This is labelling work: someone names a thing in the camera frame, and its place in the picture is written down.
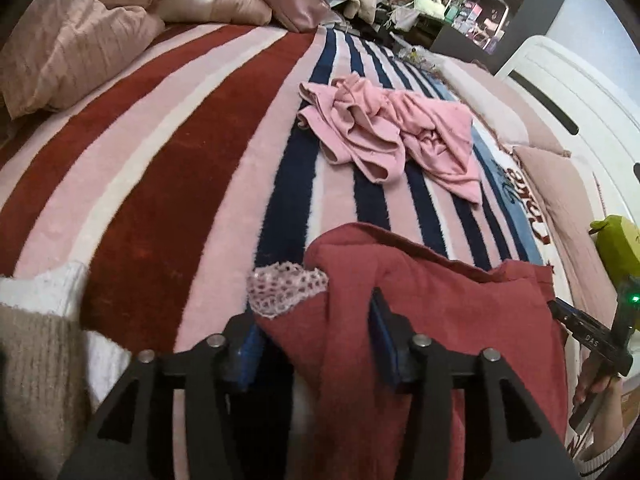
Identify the white fluffy cloth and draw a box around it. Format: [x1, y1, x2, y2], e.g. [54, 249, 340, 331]
[0, 260, 132, 411]

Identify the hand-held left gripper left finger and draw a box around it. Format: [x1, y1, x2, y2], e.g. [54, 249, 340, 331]
[57, 310, 266, 480]

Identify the person's right hand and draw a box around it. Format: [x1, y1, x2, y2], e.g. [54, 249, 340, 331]
[572, 370, 619, 412]

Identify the light green handbag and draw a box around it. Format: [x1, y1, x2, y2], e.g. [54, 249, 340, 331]
[407, 0, 448, 17]

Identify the white bed headboard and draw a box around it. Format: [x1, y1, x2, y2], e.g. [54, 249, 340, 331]
[495, 35, 640, 221]

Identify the beige knitted sweater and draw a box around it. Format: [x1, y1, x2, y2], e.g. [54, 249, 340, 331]
[0, 305, 92, 480]

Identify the beige striped pillow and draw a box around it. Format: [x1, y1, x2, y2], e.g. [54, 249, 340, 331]
[0, 0, 216, 121]

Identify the dark shelf unit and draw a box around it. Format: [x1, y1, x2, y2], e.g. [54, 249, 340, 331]
[380, 0, 556, 73]

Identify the bright pink garment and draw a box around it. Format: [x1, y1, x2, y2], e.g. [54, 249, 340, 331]
[387, 91, 483, 206]

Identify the light pink garment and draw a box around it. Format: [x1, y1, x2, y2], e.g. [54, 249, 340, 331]
[297, 74, 406, 183]

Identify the pink satin pillow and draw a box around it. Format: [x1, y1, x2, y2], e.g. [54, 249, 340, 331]
[155, 0, 273, 26]

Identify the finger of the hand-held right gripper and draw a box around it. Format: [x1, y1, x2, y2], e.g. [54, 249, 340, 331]
[547, 297, 614, 350]

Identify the green plush toy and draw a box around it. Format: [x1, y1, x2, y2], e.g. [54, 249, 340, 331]
[589, 215, 640, 286]

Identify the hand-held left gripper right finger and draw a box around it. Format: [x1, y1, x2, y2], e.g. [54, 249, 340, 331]
[369, 287, 583, 480]

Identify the person's right forearm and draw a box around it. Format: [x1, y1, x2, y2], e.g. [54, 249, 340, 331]
[575, 395, 637, 479]

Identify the striped fleece blanket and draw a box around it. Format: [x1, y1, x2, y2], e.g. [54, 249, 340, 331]
[0, 22, 571, 480]

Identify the dark red sweater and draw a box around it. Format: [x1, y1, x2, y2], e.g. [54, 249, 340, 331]
[247, 222, 571, 480]

